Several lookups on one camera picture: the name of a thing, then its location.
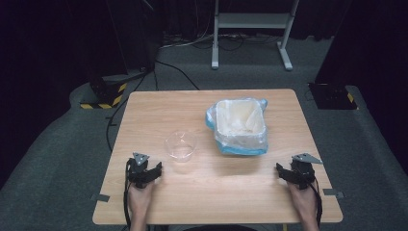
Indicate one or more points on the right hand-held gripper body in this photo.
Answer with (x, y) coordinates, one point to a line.
(301, 171)

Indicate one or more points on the blue trash bin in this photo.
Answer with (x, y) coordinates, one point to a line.
(239, 150)

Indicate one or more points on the grey tape piece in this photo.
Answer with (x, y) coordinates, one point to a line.
(333, 193)
(100, 198)

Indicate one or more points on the white metal stand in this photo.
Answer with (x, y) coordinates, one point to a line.
(253, 20)

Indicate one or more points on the clear plastic bin liner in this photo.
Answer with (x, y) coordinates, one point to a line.
(240, 120)

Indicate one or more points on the black floor plate yellow tape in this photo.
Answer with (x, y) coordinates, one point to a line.
(332, 96)

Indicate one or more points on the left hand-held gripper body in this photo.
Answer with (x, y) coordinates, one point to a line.
(140, 174)

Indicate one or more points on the clear glass bowl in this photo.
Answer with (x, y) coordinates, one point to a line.
(180, 146)

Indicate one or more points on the person's right hand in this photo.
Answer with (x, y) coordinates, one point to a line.
(303, 200)

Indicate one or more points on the black base with striped tape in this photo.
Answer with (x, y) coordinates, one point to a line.
(107, 94)

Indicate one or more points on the dark upright stand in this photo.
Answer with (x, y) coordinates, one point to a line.
(134, 35)

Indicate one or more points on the person's left hand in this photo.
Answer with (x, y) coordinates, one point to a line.
(140, 197)

